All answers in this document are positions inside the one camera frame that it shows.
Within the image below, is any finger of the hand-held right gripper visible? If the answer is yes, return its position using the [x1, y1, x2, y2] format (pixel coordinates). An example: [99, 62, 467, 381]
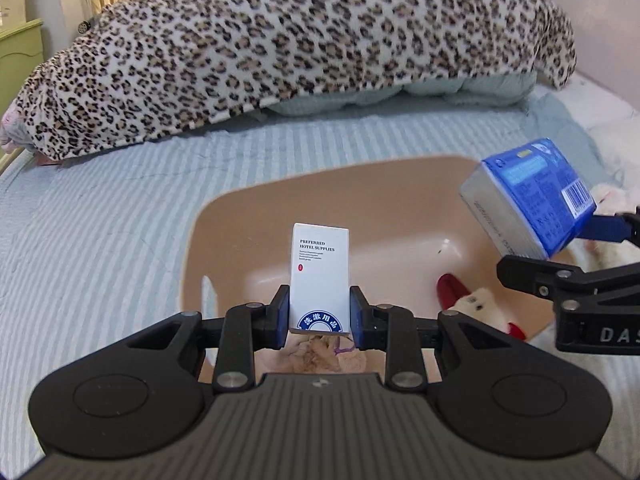
[581, 209, 640, 249]
[496, 254, 640, 313]

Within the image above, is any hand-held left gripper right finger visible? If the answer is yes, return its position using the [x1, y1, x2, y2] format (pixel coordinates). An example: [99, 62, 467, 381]
[349, 286, 507, 391]

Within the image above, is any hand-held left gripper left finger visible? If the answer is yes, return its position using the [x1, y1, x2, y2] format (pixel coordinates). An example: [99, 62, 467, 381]
[126, 285, 292, 394]

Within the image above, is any white cardboard box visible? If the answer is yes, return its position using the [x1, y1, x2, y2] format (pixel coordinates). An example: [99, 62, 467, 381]
[288, 222, 355, 336]

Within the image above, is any blue cardboard box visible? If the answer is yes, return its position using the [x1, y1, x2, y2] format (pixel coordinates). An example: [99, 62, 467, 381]
[459, 138, 599, 260]

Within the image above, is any beige plastic basin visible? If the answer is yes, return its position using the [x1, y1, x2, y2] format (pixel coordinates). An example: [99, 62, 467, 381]
[180, 155, 568, 386]

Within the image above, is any beige plush toy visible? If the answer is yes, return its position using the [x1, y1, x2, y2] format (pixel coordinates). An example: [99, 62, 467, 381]
[284, 333, 387, 376]

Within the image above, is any white and red plush toy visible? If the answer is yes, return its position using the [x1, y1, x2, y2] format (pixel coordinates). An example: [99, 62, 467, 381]
[436, 272, 531, 344]

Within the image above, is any white quilted mattress pad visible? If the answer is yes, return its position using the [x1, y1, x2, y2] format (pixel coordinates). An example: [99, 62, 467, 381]
[567, 71, 640, 181]

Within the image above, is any light blue striped bedsheet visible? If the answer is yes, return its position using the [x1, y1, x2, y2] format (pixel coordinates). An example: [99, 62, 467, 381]
[0, 85, 640, 466]

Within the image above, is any light green quilt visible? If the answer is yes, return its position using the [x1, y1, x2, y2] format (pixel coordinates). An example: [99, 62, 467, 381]
[264, 71, 539, 119]

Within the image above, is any leopard print blanket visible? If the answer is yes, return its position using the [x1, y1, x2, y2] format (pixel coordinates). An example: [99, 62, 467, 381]
[9, 0, 579, 162]

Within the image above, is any pink cloth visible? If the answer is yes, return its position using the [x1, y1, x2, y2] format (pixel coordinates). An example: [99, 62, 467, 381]
[0, 109, 27, 153]

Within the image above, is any green wooden cabinet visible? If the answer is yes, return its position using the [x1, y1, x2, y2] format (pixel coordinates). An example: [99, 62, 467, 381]
[0, 18, 46, 117]

